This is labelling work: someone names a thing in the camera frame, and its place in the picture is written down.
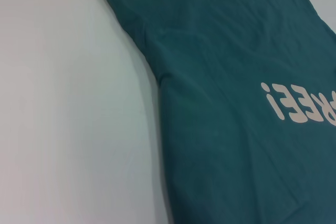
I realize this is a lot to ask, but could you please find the teal FREE print T-shirt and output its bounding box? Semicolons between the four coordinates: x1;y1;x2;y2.
91;0;336;224

